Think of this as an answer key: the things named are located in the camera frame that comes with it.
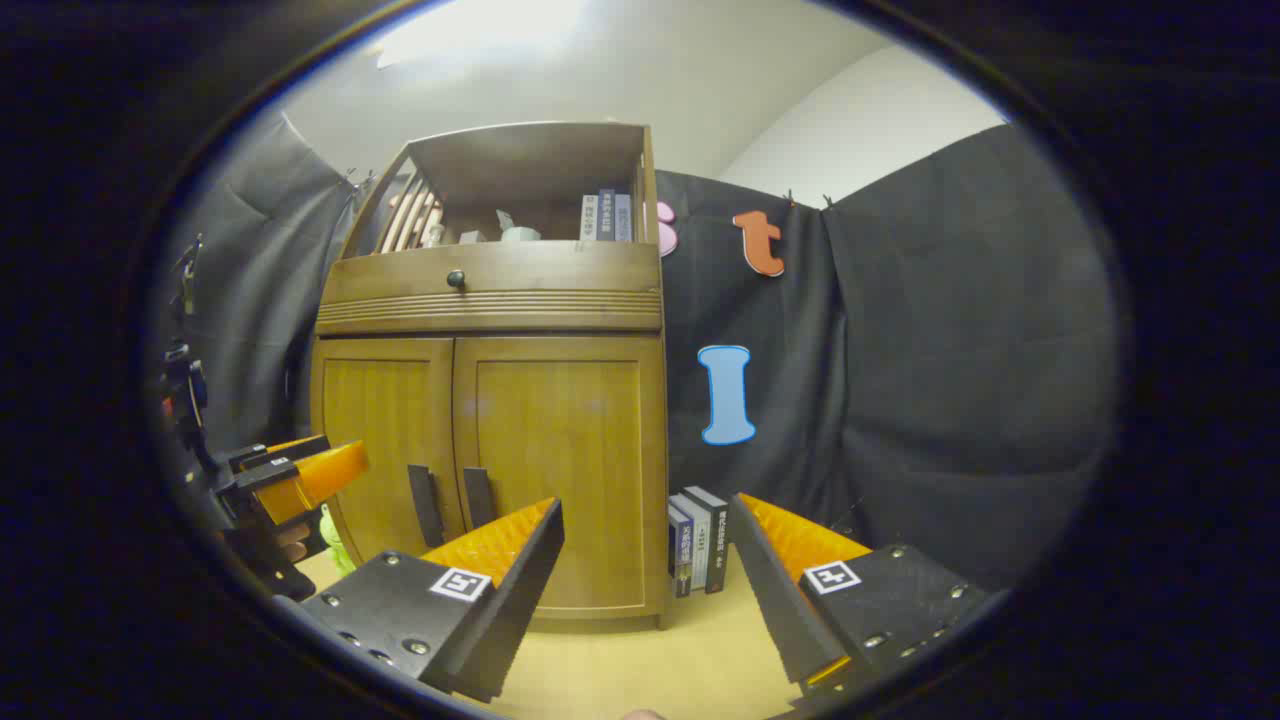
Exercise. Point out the small glass jar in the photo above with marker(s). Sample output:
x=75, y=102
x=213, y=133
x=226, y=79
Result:
x=436, y=236

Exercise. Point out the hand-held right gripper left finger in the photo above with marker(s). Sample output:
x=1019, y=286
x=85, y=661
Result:
x=520, y=580

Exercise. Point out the dark navy book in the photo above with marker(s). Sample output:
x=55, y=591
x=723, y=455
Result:
x=606, y=215

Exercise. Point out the white book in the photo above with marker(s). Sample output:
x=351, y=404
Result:
x=590, y=220

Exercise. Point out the black backdrop cloth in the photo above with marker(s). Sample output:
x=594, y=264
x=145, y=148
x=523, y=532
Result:
x=950, y=380
x=260, y=300

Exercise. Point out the wooden double-door shoe cabinet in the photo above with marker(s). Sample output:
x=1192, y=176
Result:
x=560, y=430

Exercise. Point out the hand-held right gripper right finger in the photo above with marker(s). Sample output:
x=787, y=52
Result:
x=775, y=590

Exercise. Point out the black standing book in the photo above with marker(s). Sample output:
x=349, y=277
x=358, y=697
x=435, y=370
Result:
x=717, y=540

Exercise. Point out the ceiling light panel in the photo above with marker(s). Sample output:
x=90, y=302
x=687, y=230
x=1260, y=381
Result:
x=480, y=25

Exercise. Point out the dark blue standing book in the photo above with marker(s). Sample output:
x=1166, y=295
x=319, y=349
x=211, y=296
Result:
x=680, y=555

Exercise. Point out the wooden cabinet drawer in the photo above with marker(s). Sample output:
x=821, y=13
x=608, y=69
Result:
x=560, y=280

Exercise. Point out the white ceramic figurine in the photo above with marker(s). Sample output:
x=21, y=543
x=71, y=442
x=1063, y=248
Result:
x=515, y=230

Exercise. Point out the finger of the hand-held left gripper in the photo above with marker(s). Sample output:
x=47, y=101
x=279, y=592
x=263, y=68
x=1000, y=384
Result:
x=325, y=470
x=290, y=447

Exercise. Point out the grey-blue book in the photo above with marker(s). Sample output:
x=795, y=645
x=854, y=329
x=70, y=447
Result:
x=623, y=218

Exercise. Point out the green toy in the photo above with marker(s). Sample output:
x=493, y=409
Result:
x=338, y=550

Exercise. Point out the wooden shoe cabinet door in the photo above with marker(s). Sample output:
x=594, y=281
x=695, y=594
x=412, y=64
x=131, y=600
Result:
x=385, y=440
x=565, y=440

